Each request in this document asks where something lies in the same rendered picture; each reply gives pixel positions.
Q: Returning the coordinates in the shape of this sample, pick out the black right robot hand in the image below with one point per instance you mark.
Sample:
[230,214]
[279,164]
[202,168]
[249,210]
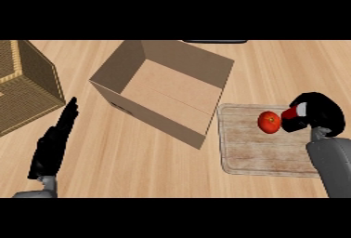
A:
[321,113]

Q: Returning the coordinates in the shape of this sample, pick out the open cardboard box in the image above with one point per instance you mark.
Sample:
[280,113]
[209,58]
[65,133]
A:
[164,89]

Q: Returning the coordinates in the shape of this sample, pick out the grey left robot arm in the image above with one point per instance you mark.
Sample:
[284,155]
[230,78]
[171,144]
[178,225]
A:
[44,189]

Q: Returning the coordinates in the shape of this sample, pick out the brown wicker basket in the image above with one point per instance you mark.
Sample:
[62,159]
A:
[25,89]

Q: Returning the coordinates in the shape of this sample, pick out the red can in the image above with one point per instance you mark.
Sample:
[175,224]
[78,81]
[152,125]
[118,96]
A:
[293,112]

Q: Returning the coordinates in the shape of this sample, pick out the red tomato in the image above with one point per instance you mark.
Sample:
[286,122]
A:
[268,122]

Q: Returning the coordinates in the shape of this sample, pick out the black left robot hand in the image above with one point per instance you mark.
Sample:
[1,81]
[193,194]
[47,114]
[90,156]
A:
[54,142]

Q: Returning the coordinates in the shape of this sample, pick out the dark grey flat object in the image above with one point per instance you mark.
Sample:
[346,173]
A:
[214,41]

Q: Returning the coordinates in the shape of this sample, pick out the pale wooden cutting board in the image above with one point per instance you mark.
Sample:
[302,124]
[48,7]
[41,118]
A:
[255,152]

